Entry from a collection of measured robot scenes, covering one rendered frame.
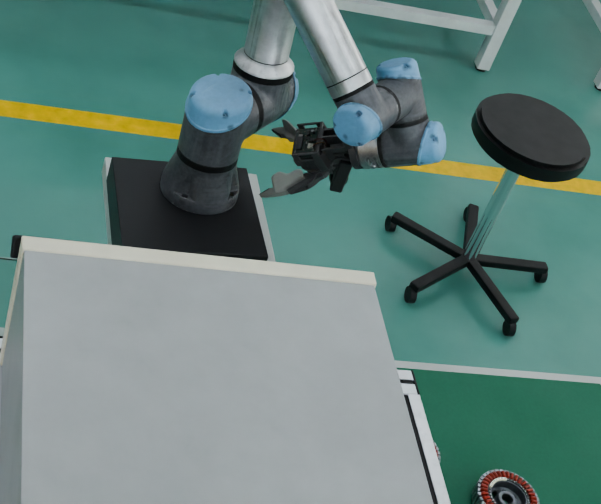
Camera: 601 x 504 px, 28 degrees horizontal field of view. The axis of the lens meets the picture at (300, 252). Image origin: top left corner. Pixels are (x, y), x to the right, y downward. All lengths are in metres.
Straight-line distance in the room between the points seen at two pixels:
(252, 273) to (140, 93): 2.56
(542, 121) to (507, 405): 1.36
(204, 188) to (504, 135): 1.28
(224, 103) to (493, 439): 0.77
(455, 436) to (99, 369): 1.02
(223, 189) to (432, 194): 1.80
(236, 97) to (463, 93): 2.43
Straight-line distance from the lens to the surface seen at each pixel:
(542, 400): 2.37
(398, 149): 2.19
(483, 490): 2.11
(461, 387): 2.30
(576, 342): 3.75
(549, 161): 3.36
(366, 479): 1.32
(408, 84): 2.16
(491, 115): 3.43
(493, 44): 4.70
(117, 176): 2.36
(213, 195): 2.30
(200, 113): 2.21
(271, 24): 2.26
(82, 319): 1.37
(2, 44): 4.09
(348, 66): 2.05
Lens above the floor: 2.30
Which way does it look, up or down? 40 degrees down
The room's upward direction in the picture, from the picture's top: 21 degrees clockwise
